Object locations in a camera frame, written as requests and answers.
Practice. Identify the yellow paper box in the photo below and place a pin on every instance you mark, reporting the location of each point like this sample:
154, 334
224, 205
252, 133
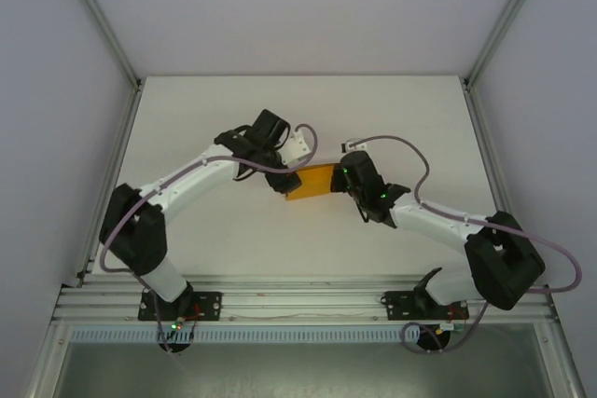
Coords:
315, 181

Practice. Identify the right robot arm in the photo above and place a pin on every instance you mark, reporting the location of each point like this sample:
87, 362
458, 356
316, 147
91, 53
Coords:
503, 258

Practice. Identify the grey metal panel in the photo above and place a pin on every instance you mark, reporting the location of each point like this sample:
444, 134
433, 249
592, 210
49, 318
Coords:
298, 370

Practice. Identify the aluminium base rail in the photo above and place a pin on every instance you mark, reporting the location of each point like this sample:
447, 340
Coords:
303, 297

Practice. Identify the aluminium side rail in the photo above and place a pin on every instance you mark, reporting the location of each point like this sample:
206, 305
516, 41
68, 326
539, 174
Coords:
108, 183
503, 183

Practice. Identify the aluminium frame post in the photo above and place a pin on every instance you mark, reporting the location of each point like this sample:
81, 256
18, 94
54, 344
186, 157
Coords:
100, 16
506, 16

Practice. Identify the aluminium frame bar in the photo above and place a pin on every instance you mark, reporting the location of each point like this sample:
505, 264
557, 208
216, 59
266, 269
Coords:
46, 360
562, 370

